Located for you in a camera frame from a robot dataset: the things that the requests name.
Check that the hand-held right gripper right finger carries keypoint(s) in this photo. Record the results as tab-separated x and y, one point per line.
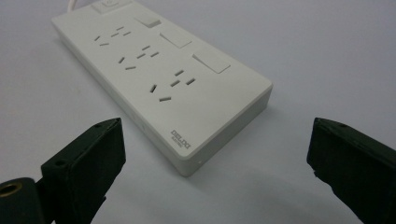
355	168

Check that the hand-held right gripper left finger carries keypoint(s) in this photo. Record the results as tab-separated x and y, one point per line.
84	168

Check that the white power strip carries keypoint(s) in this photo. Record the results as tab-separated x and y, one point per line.
174	81

